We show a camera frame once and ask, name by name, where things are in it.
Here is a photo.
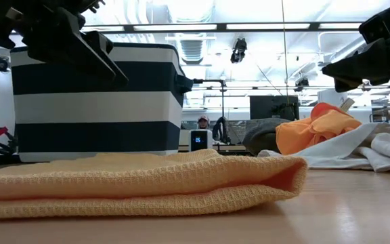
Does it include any black bent pipe stand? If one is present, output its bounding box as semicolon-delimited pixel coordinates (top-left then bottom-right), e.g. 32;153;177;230
193;78;226;118

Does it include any white timer with display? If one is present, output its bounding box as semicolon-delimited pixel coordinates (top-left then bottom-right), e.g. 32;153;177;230
188;128;213;153

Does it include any person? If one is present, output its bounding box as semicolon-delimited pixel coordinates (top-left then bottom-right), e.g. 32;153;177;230
196;115;212;130

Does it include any grey towel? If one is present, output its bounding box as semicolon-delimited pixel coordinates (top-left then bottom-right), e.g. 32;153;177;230
242;117;293;157

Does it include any black hanging camera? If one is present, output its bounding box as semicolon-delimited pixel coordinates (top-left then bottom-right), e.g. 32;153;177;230
294;77;310;93
230;37;248;64
0;56;12;73

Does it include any orange towel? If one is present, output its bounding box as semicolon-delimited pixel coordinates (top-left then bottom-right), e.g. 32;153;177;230
275;97;363;156

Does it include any black monitor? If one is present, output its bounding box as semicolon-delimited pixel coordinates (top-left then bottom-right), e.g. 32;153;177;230
248;95;300;121

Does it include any tan waffle towel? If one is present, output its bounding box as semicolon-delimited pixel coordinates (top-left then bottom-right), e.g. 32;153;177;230
0;148;309;220

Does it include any navy white striped fabric bin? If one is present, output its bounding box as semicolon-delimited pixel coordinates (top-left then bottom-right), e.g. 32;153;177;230
9;42;195;163

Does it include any thin hanging cable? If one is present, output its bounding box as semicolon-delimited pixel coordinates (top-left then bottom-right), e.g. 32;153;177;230
280;0;290;113

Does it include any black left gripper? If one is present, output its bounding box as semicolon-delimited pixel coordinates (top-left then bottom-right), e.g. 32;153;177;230
0;0;130;93

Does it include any white towel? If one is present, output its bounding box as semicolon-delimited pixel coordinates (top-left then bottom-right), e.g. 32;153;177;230
257;121;390;173

